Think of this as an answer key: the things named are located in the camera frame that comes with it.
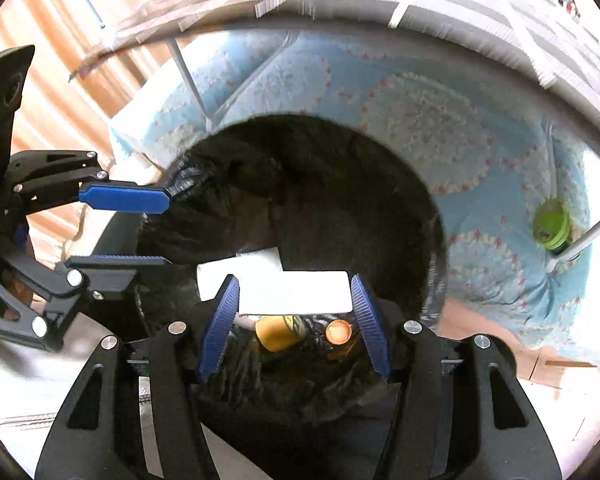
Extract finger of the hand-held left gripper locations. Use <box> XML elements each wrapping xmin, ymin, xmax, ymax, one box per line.
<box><xmin>0</xmin><ymin>254</ymin><xmax>174</xmax><ymax>352</ymax></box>
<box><xmin>9</xmin><ymin>149</ymin><xmax>172</xmax><ymax>216</ymax></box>

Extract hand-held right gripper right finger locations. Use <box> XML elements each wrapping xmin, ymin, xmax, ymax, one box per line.
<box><xmin>350</xmin><ymin>273</ymin><xmax>563</xmax><ymax>480</ymax></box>

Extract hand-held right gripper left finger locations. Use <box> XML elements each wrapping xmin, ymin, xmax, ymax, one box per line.
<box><xmin>34</xmin><ymin>274</ymin><xmax>242</xmax><ymax>480</ymax></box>

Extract orange bottle cap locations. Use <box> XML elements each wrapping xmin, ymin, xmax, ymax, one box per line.
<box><xmin>324</xmin><ymin>318</ymin><xmax>354</xmax><ymax>346</ymax></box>

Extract orange plastic bottle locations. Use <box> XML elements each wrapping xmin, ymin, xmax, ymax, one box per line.
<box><xmin>254</xmin><ymin>313</ymin><xmax>309</xmax><ymax>354</ymax></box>

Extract pill blister pack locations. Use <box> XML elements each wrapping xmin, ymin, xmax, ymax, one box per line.
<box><xmin>196</xmin><ymin>246</ymin><xmax>284</xmax><ymax>304</ymax></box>

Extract black bin with plastic liner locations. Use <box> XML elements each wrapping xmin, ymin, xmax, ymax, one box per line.
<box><xmin>135</xmin><ymin>114</ymin><xmax>449</xmax><ymax>433</ymax></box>

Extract white metal rod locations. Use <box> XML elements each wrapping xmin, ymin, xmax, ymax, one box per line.
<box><xmin>167</xmin><ymin>37</ymin><xmax>214</xmax><ymax>129</ymax></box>
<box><xmin>549</xmin><ymin>206</ymin><xmax>600</xmax><ymax>264</ymax></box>

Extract green round container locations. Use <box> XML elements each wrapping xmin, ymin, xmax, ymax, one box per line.
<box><xmin>532</xmin><ymin>197</ymin><xmax>574</xmax><ymax>252</ymax></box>

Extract bed with blue patterned sheet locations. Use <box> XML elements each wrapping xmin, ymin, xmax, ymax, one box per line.
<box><xmin>107</xmin><ymin>27</ymin><xmax>600</xmax><ymax>378</ymax></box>

